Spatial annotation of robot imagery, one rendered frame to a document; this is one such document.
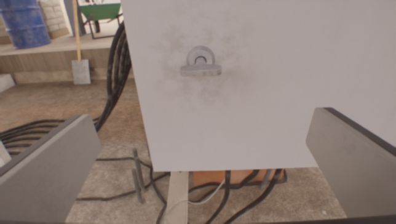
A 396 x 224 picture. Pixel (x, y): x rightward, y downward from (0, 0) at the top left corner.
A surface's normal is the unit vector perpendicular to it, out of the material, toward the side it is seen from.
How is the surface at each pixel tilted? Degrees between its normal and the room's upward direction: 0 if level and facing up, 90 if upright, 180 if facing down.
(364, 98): 90
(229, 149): 90
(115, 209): 0
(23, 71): 90
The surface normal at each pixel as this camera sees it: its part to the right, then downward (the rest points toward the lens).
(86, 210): -0.04, -0.87
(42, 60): -0.01, 0.49
